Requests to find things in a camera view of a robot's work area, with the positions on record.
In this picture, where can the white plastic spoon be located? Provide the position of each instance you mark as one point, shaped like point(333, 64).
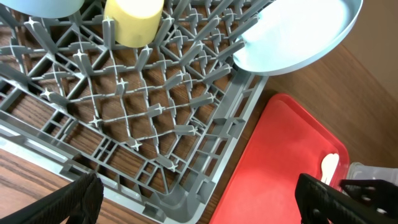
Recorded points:
point(328, 167)

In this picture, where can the light blue round plate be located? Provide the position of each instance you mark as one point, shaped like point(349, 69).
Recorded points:
point(291, 34)

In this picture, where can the clear plastic waste bin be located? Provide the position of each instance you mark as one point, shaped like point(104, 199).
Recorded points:
point(358, 171)

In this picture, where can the grey plastic dishwasher rack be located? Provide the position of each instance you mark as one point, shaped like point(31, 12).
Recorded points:
point(157, 124)

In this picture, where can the yellow plastic cup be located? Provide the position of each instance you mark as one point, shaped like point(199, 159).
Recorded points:
point(136, 21)

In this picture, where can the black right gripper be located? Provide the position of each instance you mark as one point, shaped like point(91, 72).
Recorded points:
point(380, 195)

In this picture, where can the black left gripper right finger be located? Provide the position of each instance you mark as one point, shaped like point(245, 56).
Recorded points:
point(320, 203)

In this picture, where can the red plastic serving tray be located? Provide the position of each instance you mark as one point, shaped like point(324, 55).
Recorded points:
point(286, 142)

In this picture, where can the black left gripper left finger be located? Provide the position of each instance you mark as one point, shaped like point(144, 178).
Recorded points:
point(78, 202)

